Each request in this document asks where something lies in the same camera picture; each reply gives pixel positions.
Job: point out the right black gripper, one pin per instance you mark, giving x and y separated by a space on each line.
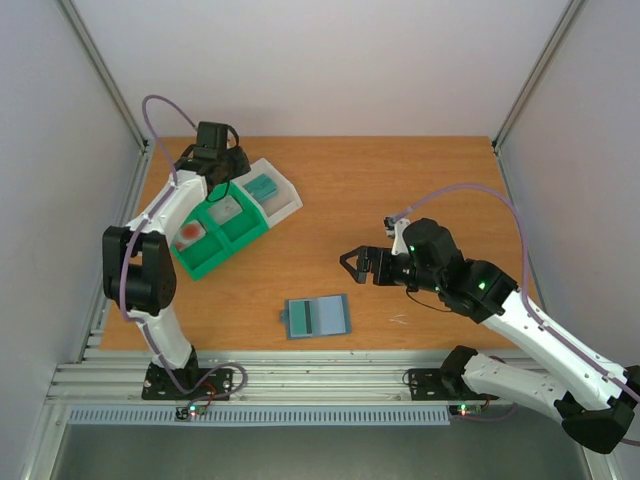
373 266

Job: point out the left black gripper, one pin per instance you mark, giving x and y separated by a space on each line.
244 164

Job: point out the teal AION VIP card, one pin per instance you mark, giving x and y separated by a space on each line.
260 184

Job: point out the white translucent plastic bin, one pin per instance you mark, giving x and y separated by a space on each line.
274 195

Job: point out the teal leather card holder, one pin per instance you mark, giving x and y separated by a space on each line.
331 316

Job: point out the green plastic bin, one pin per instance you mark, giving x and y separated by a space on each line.
221 241

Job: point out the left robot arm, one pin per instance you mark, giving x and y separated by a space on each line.
138 270

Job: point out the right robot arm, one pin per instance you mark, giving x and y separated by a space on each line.
591 397

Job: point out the teal cards in white bin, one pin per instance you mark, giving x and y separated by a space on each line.
263 187

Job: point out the grey card in green bin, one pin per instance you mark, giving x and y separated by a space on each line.
224 210

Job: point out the card with red circle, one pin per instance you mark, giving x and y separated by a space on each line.
188 234

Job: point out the right small circuit board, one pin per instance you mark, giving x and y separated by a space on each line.
465 410

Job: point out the small circuit board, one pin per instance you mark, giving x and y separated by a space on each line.
190 412
465 410

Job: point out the left small circuit board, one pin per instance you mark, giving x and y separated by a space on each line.
190 412

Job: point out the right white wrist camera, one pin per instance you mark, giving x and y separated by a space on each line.
394 230

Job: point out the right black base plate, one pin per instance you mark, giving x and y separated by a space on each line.
427 384

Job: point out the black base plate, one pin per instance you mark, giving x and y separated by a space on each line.
427 384
158 385

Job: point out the left aluminium corner post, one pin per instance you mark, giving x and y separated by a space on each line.
78 26

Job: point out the aluminium corner post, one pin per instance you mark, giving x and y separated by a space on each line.
553 44
78 26

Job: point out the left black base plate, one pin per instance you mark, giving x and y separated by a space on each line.
158 385

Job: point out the aluminium front rail frame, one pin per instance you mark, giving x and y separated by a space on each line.
340 377

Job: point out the grey slotted cable duct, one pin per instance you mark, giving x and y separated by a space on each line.
261 416

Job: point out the right aluminium corner post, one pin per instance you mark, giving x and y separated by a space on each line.
553 44

